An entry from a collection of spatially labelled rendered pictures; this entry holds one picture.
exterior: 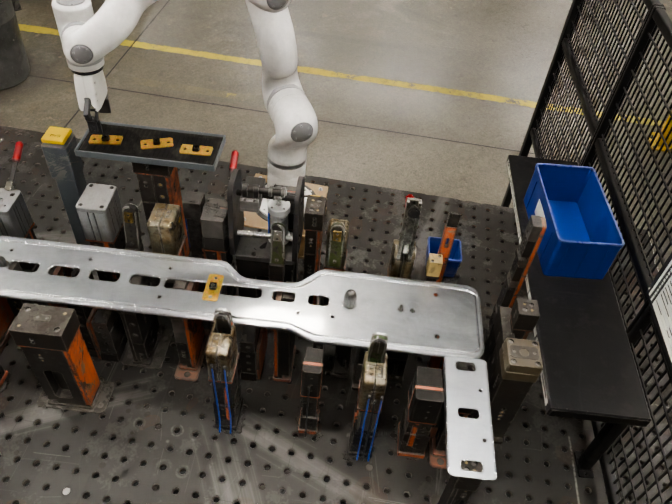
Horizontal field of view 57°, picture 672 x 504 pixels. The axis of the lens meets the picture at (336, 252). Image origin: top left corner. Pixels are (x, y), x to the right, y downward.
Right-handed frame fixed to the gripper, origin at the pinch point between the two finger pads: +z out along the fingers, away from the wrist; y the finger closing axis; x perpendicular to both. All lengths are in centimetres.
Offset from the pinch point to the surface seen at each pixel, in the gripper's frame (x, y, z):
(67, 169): -11.6, 1.7, 15.7
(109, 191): 3.5, 14.8, 11.6
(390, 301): 76, 40, 22
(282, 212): 48, 19, 12
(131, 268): 10.5, 31.2, 22.5
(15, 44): -119, -211, 98
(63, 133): -11.5, -2.2, 6.6
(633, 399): 127, 68, 19
